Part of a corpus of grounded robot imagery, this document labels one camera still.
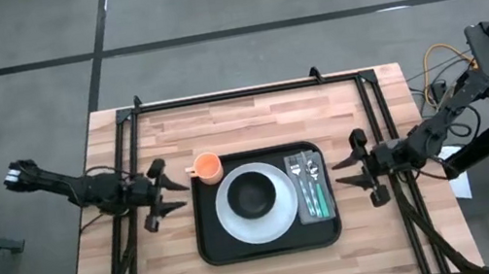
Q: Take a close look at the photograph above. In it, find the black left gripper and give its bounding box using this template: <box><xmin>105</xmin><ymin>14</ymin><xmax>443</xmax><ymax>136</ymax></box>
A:
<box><xmin>122</xmin><ymin>154</ymin><xmax>196</xmax><ymax>236</ymax></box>

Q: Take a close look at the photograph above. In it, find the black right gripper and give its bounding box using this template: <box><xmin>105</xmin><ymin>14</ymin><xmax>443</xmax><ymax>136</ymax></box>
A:
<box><xmin>326</xmin><ymin>121</ymin><xmax>413</xmax><ymax>215</ymax></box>

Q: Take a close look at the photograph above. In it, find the green-handled metal utensil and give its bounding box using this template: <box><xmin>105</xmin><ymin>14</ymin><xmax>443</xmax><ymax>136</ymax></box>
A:
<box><xmin>305</xmin><ymin>154</ymin><xmax>332</xmax><ymax>221</ymax></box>

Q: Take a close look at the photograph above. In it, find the orange plastic mug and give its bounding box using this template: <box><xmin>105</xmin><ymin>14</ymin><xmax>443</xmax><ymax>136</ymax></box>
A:
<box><xmin>182</xmin><ymin>150</ymin><xmax>227</xmax><ymax>190</ymax></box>

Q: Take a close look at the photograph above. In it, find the cutlery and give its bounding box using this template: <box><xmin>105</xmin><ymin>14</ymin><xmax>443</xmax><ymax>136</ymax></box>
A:
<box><xmin>282</xmin><ymin>146</ymin><xmax>339</xmax><ymax>227</ymax></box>

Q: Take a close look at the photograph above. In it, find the black bowl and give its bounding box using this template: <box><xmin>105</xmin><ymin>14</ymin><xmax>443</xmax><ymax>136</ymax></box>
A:
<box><xmin>222</xmin><ymin>167</ymin><xmax>282</xmax><ymax>223</ymax></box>

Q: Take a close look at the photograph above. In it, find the white round plate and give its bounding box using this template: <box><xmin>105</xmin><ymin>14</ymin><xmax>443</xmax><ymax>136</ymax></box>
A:
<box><xmin>208</xmin><ymin>155</ymin><xmax>305</xmax><ymax>252</ymax></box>

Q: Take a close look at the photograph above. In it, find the black plastic serving tray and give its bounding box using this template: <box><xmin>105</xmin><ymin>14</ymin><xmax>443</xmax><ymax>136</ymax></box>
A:
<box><xmin>183</xmin><ymin>136</ymin><xmax>346</xmax><ymax>270</ymax></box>

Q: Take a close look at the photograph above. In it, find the white paper sheet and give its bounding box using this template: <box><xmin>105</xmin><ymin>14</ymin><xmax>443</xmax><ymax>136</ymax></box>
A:
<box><xmin>437</xmin><ymin>143</ymin><xmax>473</xmax><ymax>203</ymax></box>

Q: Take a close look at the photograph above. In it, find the black aluminium table frame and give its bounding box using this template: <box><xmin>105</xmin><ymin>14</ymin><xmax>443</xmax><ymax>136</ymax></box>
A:
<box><xmin>53</xmin><ymin>44</ymin><xmax>489</xmax><ymax>274</ymax></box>

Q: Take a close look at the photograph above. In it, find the yellow cable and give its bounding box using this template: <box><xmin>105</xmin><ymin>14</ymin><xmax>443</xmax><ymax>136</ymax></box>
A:
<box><xmin>415</xmin><ymin>37</ymin><xmax>484</xmax><ymax>106</ymax></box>

